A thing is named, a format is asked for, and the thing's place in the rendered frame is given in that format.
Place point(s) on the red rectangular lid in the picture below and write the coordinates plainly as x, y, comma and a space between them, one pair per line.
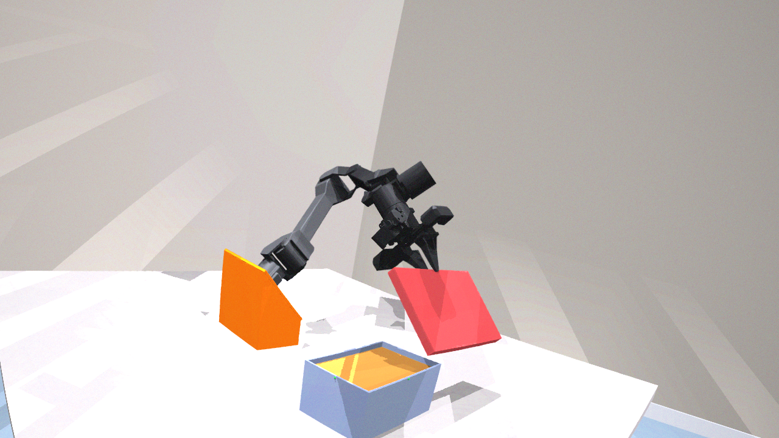
445, 309

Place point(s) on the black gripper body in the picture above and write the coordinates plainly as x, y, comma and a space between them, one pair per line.
436, 214

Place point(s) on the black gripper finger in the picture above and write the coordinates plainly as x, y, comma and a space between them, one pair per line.
414, 258
427, 242

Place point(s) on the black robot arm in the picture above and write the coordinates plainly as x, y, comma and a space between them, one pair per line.
384, 188

